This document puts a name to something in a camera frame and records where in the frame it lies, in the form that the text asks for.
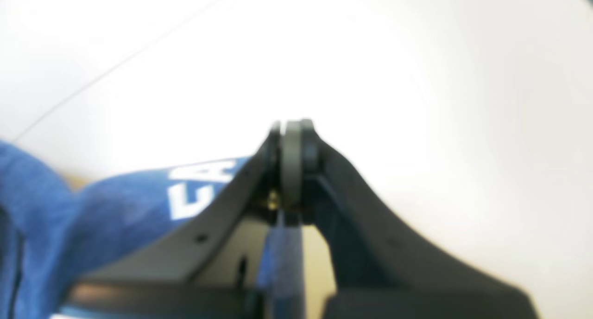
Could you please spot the blue grey T-shirt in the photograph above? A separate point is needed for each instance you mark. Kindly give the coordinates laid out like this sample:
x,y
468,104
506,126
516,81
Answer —
x,y
50,237

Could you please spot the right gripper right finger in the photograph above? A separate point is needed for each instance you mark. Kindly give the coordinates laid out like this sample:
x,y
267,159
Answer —
x,y
382,268

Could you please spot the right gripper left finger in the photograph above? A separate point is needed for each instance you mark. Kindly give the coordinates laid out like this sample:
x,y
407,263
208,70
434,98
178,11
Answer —
x,y
242,258

